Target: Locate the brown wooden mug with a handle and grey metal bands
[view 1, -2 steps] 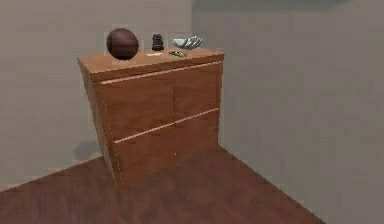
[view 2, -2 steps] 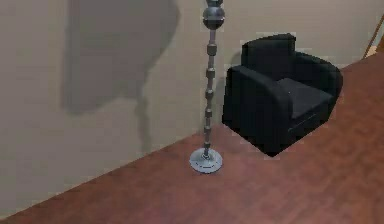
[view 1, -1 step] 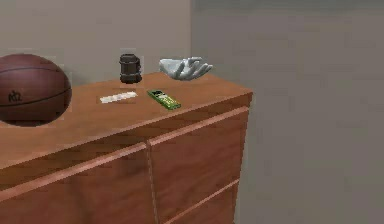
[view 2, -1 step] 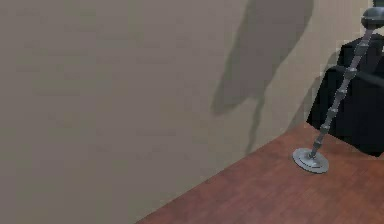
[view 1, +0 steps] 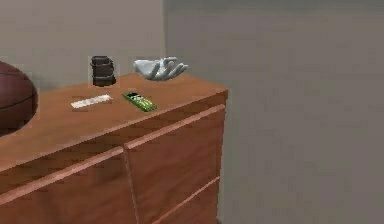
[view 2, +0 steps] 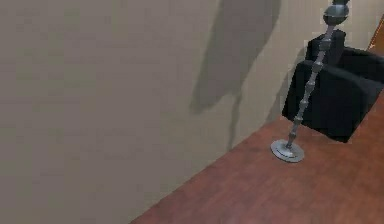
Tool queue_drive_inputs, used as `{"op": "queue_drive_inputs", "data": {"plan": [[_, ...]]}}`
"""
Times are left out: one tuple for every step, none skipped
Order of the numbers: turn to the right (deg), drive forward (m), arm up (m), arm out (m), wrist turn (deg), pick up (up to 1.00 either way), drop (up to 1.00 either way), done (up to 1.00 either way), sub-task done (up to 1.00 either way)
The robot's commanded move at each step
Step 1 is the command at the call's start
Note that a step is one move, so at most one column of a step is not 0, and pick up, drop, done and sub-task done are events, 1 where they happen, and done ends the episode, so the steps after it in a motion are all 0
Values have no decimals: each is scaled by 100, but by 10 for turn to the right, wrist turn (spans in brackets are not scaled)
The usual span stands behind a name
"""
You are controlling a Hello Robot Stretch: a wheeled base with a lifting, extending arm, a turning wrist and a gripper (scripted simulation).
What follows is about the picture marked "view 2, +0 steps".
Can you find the grey metal floor lamp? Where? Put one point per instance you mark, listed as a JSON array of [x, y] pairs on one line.
[[304, 102]]

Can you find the black armchair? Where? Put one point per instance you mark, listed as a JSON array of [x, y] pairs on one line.
[[340, 96]]

